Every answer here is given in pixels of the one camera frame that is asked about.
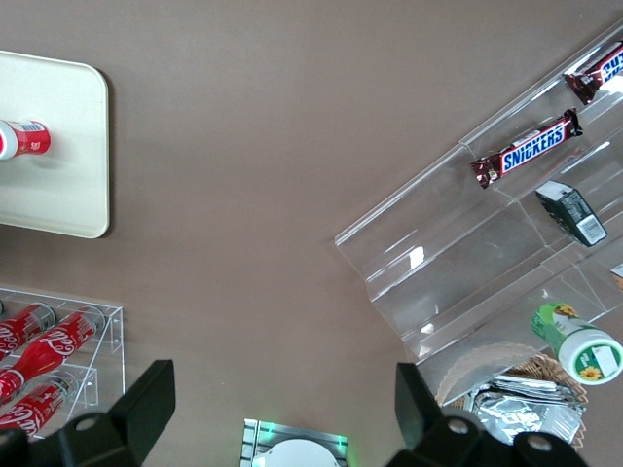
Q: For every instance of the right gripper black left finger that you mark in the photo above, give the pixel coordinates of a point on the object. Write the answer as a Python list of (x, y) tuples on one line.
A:
[(141, 408)]

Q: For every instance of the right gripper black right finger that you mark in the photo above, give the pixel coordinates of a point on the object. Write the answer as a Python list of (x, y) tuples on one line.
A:
[(423, 428)]

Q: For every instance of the light tan wicker basket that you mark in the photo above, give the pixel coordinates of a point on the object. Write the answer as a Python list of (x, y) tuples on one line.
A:
[(545, 365)]

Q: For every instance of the beige rectangular tray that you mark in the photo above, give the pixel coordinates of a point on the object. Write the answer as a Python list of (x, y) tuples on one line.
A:
[(58, 194)]

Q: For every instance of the clear acrylic bottle rack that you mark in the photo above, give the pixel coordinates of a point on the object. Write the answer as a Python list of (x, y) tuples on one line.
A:
[(115, 331)]

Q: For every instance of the silver foil packet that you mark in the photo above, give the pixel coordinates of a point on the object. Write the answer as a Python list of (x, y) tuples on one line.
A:
[(516, 413)]

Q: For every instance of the red cola bottle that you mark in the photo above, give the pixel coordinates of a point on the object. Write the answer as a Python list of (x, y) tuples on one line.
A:
[(29, 323), (63, 340), (39, 406)]

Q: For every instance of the clear acrylic stepped stand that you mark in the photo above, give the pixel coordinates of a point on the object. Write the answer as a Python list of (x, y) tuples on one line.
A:
[(438, 272)]

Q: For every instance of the green white capped bottle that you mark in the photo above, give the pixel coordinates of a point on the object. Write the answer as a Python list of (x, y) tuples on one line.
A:
[(584, 355)]

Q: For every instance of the small dark green box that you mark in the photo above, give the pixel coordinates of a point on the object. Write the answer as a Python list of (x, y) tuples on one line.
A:
[(572, 211)]

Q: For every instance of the red white yogurt cup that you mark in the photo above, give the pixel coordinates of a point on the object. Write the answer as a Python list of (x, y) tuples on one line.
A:
[(24, 141)]

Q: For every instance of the Snickers chocolate bar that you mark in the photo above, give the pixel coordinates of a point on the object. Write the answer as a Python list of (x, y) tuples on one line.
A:
[(596, 73), (530, 146)]

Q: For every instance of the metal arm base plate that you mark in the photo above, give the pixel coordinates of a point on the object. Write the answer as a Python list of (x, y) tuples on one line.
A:
[(253, 433)]

